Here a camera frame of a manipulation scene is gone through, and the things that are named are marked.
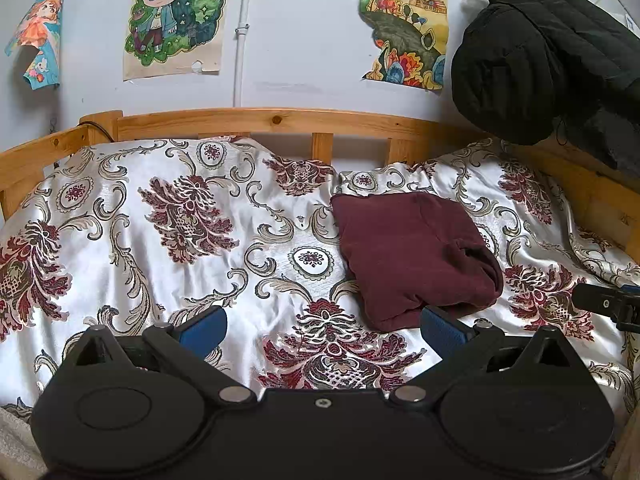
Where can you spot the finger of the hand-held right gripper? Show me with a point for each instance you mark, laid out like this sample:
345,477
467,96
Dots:
600,300

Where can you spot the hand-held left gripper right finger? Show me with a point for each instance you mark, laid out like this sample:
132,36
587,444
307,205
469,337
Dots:
440,332

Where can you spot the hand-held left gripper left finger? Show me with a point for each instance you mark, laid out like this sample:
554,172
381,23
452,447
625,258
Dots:
206,331

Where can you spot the maroon sweater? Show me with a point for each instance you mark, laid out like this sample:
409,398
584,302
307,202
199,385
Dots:
410,255

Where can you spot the floral satin bedspread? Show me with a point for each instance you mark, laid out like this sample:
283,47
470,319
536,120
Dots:
150,240

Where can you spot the beige fleece blanket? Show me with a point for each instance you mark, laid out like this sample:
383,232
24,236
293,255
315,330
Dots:
15,440

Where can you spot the black quilted jacket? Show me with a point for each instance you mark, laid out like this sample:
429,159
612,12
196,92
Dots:
530,60

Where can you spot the wooden bed frame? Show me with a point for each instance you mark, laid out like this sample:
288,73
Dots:
225,122

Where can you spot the white wall pipe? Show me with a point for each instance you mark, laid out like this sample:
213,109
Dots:
242,35

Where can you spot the landscape wall poster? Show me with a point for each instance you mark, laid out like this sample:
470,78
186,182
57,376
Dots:
405,25

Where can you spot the cartoon figure wall poster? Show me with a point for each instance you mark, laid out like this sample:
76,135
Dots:
175,15

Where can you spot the curled anime wall poster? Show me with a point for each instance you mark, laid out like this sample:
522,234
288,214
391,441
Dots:
42,35

